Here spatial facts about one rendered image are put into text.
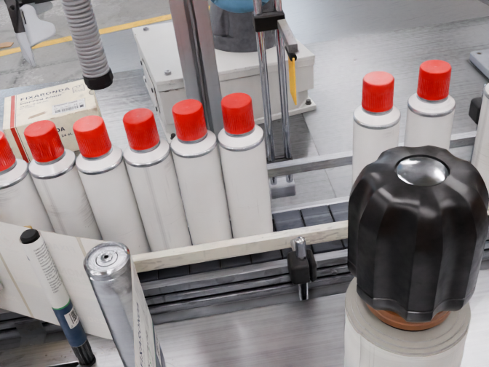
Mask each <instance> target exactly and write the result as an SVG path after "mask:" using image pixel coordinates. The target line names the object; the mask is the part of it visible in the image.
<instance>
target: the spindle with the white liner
mask: <svg viewBox="0 0 489 367"><path fill-rule="evenodd" d="M488 204H489V194H488V190H487V187H486V185H485V182H484V181H483V179H482V176H481V175H480V173H479V171H478V170H477V169H476V167H475V166H474V165H473V164H472V163H471V162H469V161H466V160H464V159H460V158H458V157H455V156H454V155H452V154H451V153H450V152H449V151H448V150H447V149H444V148H441V147H437V146H430V145H427V146H419V147H407V146H397V147H394V148H391V149H387V150H385V151H383V152H382V153H381V154H380V156H379V157H378V158H377V160H376V161H374V162H372V163H370V164H368V165H366V166H365V167H364V168H363V169H362V171H361V172H360V174H359V175H358V176H357V178H356V180H355V182H354V184H353V186H352V188H351V192H350V195H349V207H348V259H347V266H348V269H349V271H350V273H352V274H353V276H354V279H353V280H352V281H351V283H350V284H349V287H348V289H347V292H346V297H345V313H346V322H345V331H344V346H345V355H344V367H460V366H461V361H462V358H463V355H464V346H465V341H466V336H467V334H468V330H469V326H470V323H471V319H472V313H471V308H470V305H469V300H470V298H471V297H472V295H473V293H474V291H475V288H476V284H477V278H478V274H479V270H480V265H481V261H482V255H483V252H484V248H485V242H486V239H487V235H488V229H489V218H488V213H487V211H488Z"/></svg>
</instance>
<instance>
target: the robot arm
mask: <svg viewBox="0 0 489 367"><path fill-rule="evenodd" d="M51 1H54V0H4V2H5V4H6V6H7V9H8V12H9V16H10V19H11V21H12V26H13V28H14V31H15V34H16V37H17V41H18V44H19V45H20V49H21V52H22V54H23V57H24V58H25V59H26V60H27V61H28V62H29V63H30V64H31V66H32V67H36V61H35V59H34V56H33V51H32V49H31V48H32V47H34V46H36V45H37V44H40V43H42V42H44V41H46V40H48V39H50V38H52V37H53V36H54V35H55V32H56V30H55V26H54V25H53V24H52V23H49V22H46V21H43V20H40V19H38V17H37V15H40V14H41V13H43V12H46V11H48V10H50V9H51V8H52V2H51ZM210 1H211V5H210V21H211V26H212V35H213V41H214V46H215V49H217V50H221V51H225V52H257V51H258V48H257V39H256V32H255V29H254V26H253V17H252V12H253V11H254V9H253V0H210ZM272 8H274V7H273V0H262V9H272ZM264 34H265V43H266V50H267V49H270V48H272V47H275V46H276V37H275V30H272V31H264Z"/></svg>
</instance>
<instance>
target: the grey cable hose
mask: <svg viewBox="0 0 489 367"><path fill-rule="evenodd" d="M60 2H61V4H62V8H63V11H64V15H65V18H66V20H67V24H68V28H69V29H70V33H71V37H72V40H73V44H74V45H75V46H74V47H75V49H76V53H77V56H78V59H79V63H80V65H81V69H82V72H83V74H82V77H83V80H84V83H85V85H86V86H87V88H88V89H90V90H102V89H105V88H107V87H109V86H111V85H112V83H113V74H112V70H111V68H110V67H109V66H108V61H107V59H106V53H105V50H104V48H103V44H102V40H101V37H100V32H99V29H98V25H97V21H96V19H95V13H94V12H93V8H92V3H91V0H60Z"/></svg>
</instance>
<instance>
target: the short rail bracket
mask: <svg viewBox="0 0 489 367"><path fill-rule="evenodd" d="M287 266H288V271H289V274H290V279H291V282H292V284H294V285H298V296H299V301H300V300H305V299H309V290H308V283H310V278H311V281H312V282H314V281H315V280H316V279H317V261H316V260H315V259H314V255H313V253H312V250H310V249H306V240H305V238H304V237H297V238H296V239H295V251H291V252H289V253H288V254H287Z"/></svg>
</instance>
